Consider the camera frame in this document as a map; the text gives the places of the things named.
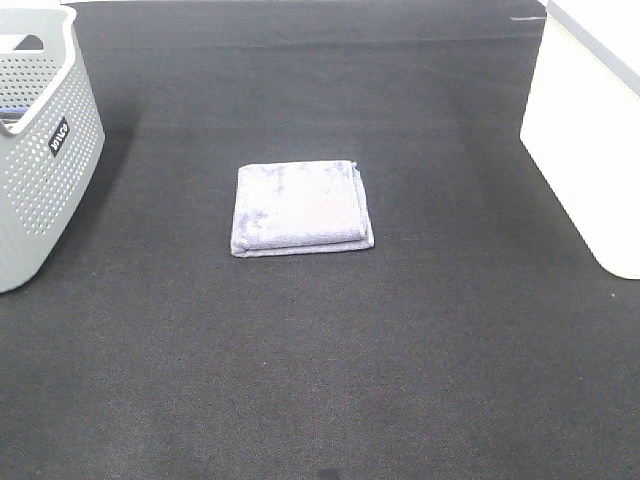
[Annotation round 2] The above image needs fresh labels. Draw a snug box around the black basket label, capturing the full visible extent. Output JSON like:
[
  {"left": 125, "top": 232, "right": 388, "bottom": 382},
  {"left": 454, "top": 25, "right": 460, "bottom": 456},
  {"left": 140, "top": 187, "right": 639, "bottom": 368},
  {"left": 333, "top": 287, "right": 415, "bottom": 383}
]
[{"left": 48, "top": 117, "right": 70, "bottom": 157}]

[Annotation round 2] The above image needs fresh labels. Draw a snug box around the lavender towel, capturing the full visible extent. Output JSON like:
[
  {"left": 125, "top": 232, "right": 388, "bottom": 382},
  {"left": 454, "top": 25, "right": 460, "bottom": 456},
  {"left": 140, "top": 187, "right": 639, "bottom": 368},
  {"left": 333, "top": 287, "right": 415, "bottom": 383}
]
[{"left": 230, "top": 160, "right": 375, "bottom": 258}]

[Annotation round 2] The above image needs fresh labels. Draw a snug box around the grey perforated laundry basket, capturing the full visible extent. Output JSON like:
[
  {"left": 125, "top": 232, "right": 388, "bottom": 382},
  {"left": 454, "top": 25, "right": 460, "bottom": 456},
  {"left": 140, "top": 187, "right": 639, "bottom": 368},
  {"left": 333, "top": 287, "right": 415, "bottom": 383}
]
[{"left": 1, "top": 1, "right": 105, "bottom": 292}]

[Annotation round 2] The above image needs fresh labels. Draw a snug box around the white storage box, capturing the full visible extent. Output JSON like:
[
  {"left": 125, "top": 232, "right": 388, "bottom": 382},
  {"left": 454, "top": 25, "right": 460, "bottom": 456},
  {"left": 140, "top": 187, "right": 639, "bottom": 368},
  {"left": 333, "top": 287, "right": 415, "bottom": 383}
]
[{"left": 520, "top": 1, "right": 639, "bottom": 280}]

